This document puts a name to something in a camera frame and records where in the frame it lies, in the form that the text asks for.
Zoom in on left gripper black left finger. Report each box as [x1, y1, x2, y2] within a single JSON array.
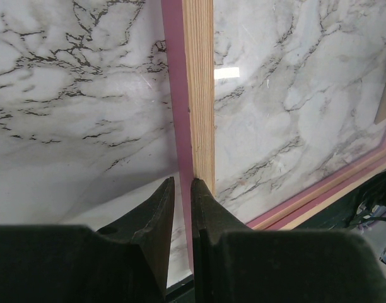
[[0, 177, 175, 302]]

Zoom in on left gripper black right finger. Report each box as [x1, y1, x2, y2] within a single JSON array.
[[190, 179, 386, 302]]

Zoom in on pink wooden picture frame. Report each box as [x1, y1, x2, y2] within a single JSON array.
[[162, 1, 386, 278]]

